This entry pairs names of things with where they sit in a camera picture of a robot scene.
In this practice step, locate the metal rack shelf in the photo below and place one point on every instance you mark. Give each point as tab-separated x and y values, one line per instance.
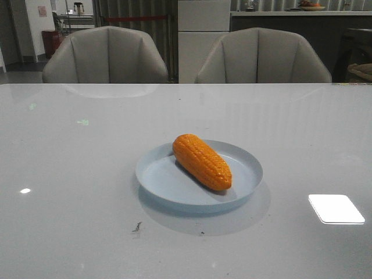
71	16

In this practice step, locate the fruit bowl on counter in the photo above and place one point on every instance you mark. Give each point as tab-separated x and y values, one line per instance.
310	6

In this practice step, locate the pink wall notice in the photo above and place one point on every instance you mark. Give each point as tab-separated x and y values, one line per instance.
42	11

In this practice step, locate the orange corn cob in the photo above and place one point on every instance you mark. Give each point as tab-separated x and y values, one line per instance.
203	162

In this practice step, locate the grey left armchair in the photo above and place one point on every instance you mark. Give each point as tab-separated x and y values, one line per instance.
106	55

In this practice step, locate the grey right armchair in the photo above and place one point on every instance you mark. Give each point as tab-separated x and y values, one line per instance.
262	55

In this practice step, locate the light blue plate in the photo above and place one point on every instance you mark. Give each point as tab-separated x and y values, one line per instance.
169	184

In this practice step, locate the beige cushion seat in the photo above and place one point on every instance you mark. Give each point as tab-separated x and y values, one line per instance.
360	73

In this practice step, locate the white cabinet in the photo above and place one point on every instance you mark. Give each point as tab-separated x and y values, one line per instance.
200	23

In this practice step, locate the red bin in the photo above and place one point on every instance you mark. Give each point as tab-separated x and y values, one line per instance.
51	39

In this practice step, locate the grey armchair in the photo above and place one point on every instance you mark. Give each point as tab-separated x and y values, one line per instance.
106	55
262	55

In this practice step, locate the dark wooden chair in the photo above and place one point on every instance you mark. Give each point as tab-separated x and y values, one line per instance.
355	47

